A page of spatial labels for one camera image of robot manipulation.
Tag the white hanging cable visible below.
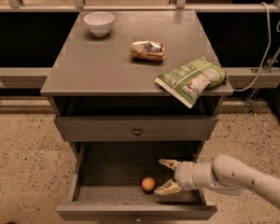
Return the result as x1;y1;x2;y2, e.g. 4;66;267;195
232;1;280;93

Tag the round brass drawer knob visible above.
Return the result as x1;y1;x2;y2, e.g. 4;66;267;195
133;128;142;136

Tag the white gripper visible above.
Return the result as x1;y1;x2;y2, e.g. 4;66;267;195
154;159;197;195

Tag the white ceramic bowl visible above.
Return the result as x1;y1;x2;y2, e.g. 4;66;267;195
83;11;115;37

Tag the green chip bag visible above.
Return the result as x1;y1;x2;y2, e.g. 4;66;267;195
155;57;227;108

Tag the open grey middle drawer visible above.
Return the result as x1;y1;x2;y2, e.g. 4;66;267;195
57;142;217;221

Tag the orange fruit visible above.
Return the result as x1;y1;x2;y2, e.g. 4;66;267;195
141;176;156;192

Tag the closed grey top drawer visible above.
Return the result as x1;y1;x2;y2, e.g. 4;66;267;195
54;116;217;142

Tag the brown foil snack packet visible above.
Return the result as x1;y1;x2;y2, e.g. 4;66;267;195
130;40;165;63

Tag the grey wooden cabinet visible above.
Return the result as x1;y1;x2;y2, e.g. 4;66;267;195
40;9;234;224

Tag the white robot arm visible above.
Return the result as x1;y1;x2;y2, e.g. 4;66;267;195
154;155;280;210

